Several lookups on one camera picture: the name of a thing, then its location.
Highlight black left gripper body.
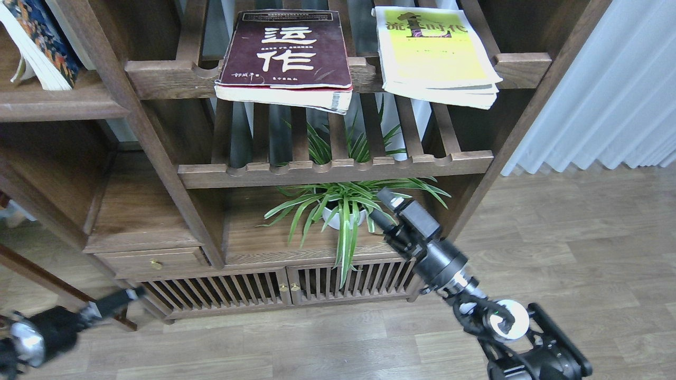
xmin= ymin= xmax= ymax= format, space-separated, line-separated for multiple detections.
xmin=11 ymin=303 xmax=104 ymax=367

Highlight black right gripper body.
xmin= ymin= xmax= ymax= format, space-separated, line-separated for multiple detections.
xmin=386 ymin=201 xmax=486 ymax=299

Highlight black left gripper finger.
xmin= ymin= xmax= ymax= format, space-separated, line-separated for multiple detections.
xmin=92 ymin=287 xmax=146 ymax=319

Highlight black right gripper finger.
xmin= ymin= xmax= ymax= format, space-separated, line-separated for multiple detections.
xmin=377 ymin=187 xmax=406 ymax=213
xmin=370 ymin=213 xmax=398 ymax=238

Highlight yellow green cover book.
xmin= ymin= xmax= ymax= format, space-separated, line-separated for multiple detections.
xmin=372 ymin=6 xmax=501 ymax=110

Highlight colourful 300 paperback book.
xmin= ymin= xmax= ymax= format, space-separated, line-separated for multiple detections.
xmin=1 ymin=1 xmax=80 ymax=91

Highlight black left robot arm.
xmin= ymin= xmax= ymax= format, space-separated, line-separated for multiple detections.
xmin=1 ymin=286 xmax=146 ymax=379

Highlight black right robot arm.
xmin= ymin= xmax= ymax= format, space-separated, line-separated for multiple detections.
xmin=370 ymin=188 xmax=593 ymax=379

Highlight green spider plant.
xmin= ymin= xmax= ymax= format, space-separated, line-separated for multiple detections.
xmin=261 ymin=117 xmax=451 ymax=287

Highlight white plant pot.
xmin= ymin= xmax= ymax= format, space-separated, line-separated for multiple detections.
xmin=323 ymin=206 xmax=367 ymax=230

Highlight brass drawer knob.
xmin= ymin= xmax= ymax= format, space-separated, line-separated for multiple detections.
xmin=149 ymin=259 xmax=163 ymax=270

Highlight dark wooden bookshelf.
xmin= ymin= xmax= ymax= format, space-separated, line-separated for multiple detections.
xmin=2 ymin=1 xmax=611 ymax=322

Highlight maroon book white characters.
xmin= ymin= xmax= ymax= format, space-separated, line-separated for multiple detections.
xmin=214 ymin=9 xmax=353 ymax=115

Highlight white pleated curtain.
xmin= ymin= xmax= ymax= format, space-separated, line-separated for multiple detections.
xmin=501 ymin=1 xmax=675 ymax=176

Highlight dark wooden side frame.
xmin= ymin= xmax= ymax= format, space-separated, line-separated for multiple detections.
xmin=0 ymin=244 xmax=138 ymax=332

